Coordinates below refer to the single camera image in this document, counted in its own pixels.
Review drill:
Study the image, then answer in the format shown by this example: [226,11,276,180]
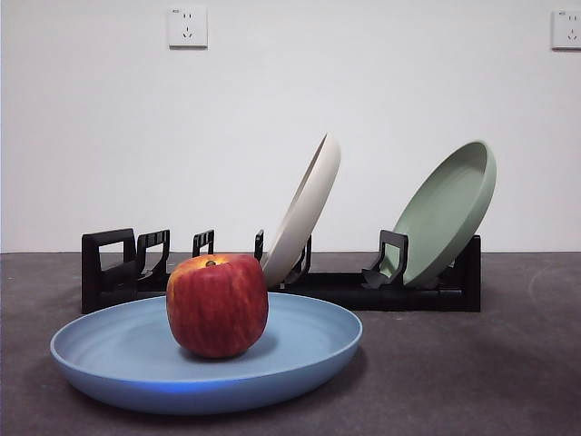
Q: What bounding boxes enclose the red apple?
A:
[165,253,270,360]

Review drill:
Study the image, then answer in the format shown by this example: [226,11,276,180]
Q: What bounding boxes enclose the blue plate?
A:
[49,292,363,415]

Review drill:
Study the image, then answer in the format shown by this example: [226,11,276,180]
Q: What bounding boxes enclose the beige plate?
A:
[261,133,341,288]

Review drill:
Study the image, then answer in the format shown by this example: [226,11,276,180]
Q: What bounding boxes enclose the black plate rack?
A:
[81,228,481,313]

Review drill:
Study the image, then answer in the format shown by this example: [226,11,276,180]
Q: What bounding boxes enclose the green plate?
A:
[390,140,497,288]

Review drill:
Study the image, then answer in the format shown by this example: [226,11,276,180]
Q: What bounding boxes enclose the white wall socket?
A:
[168,5,209,50]
[551,8,581,51]

